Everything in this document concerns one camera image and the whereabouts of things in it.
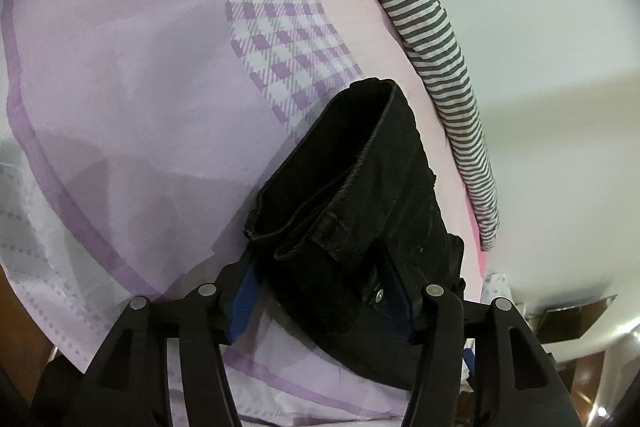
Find black denim pants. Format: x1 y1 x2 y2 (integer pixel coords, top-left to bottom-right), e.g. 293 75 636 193
244 78 465 389

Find pink purple plaid bedsheet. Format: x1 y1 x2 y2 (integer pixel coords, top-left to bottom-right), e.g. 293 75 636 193
0 0 490 427

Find grey white striped blanket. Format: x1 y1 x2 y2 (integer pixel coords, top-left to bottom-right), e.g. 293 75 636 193
378 0 500 251

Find white spotted cloth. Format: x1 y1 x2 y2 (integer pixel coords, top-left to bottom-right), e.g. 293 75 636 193
480 272 526 312

